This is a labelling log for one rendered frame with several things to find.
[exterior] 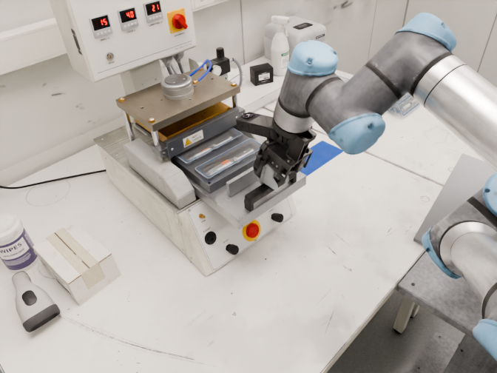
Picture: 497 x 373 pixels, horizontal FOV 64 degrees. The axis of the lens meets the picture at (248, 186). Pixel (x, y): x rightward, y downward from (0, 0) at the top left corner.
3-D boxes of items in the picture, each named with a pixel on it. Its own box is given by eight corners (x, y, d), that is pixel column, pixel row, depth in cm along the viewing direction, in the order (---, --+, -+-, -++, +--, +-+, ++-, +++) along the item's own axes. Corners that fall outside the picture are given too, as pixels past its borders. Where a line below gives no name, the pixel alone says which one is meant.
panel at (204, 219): (212, 272, 102) (185, 209, 96) (293, 214, 117) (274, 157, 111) (217, 274, 101) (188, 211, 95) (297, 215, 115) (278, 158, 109)
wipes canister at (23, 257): (1, 262, 109) (-25, 223, 100) (32, 244, 114) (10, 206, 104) (13, 279, 104) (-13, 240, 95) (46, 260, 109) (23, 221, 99)
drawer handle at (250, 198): (244, 208, 89) (242, 195, 86) (291, 177, 96) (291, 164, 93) (250, 212, 88) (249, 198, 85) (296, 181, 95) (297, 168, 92)
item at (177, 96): (113, 121, 111) (100, 78, 103) (201, 84, 126) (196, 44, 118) (159, 157, 97) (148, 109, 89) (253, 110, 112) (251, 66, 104)
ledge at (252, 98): (155, 115, 167) (153, 106, 165) (286, 53, 211) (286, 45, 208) (200, 140, 150) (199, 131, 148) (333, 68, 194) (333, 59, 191)
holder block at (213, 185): (171, 164, 103) (169, 156, 101) (230, 134, 113) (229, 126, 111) (210, 194, 93) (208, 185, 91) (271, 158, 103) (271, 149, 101)
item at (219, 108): (135, 126, 109) (126, 94, 103) (200, 98, 120) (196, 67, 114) (169, 151, 99) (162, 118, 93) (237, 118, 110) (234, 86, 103)
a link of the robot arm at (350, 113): (401, 97, 55) (350, 51, 60) (341, 154, 58) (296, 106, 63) (410, 114, 62) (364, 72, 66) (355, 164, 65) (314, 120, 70)
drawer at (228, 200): (167, 175, 106) (161, 150, 101) (230, 141, 116) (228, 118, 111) (239, 232, 88) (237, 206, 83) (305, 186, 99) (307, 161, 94)
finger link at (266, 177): (268, 203, 89) (278, 178, 81) (250, 186, 91) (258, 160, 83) (277, 197, 90) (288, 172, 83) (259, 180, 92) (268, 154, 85)
